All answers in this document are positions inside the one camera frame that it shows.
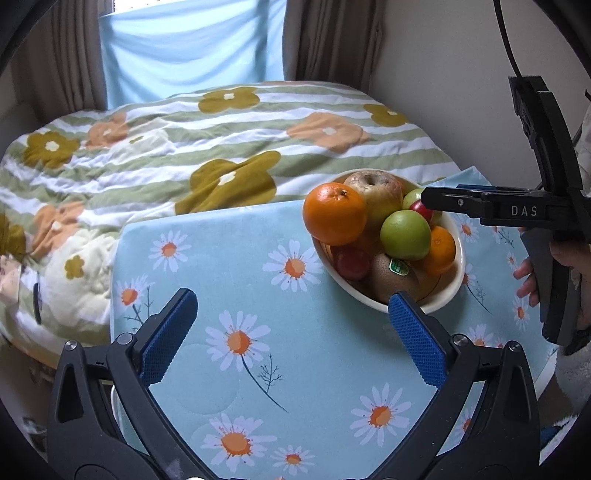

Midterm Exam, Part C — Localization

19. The black cable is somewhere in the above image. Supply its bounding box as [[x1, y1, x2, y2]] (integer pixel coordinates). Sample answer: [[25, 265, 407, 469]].
[[492, 0, 525, 79]]

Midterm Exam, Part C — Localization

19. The orange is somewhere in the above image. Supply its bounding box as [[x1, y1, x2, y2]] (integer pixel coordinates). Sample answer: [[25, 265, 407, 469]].
[[302, 182, 369, 247], [418, 226, 457, 276]]

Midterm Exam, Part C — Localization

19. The yellow apple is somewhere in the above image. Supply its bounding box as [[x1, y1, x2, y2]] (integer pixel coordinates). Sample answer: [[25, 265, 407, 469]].
[[344, 169, 403, 222]]

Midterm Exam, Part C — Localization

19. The small green apple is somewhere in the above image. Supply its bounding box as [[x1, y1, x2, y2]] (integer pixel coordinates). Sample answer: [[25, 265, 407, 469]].
[[402, 188, 428, 210]]

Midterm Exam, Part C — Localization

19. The light blue window curtain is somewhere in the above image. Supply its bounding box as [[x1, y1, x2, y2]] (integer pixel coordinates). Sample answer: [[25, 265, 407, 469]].
[[98, 0, 289, 109]]

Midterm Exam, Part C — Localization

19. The striped floral blanket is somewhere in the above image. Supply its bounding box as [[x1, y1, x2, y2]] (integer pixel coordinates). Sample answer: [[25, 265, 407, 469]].
[[0, 80, 462, 342]]

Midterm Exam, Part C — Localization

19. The brown curtain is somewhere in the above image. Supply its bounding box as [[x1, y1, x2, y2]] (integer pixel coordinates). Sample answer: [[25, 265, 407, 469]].
[[281, 0, 386, 95], [14, 0, 109, 121]]

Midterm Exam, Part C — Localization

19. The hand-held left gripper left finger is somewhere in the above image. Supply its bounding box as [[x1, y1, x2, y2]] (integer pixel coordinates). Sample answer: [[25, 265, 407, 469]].
[[46, 287, 204, 480]]

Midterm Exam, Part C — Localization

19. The brown kiwi with green sticker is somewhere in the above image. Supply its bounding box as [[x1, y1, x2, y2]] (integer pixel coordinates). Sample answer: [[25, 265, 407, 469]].
[[372, 253, 423, 303]]

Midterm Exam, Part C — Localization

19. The cream fleece cloth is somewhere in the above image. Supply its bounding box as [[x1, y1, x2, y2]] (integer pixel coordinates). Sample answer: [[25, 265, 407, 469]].
[[0, 226, 121, 342]]

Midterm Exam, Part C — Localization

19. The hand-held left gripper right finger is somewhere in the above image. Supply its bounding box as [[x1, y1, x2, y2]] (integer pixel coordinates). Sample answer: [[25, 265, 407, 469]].
[[369, 292, 542, 480]]

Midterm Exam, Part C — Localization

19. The light blue daisy tablecloth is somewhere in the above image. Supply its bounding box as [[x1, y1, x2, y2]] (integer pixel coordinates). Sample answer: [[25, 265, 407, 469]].
[[108, 166, 564, 480]]

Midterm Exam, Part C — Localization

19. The cream ceramic bowl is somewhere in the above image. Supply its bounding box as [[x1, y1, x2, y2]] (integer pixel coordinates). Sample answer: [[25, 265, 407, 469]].
[[311, 169, 465, 315]]

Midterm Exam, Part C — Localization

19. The person's right hand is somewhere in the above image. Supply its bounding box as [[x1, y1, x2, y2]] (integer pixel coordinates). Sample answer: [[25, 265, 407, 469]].
[[513, 240, 591, 308]]

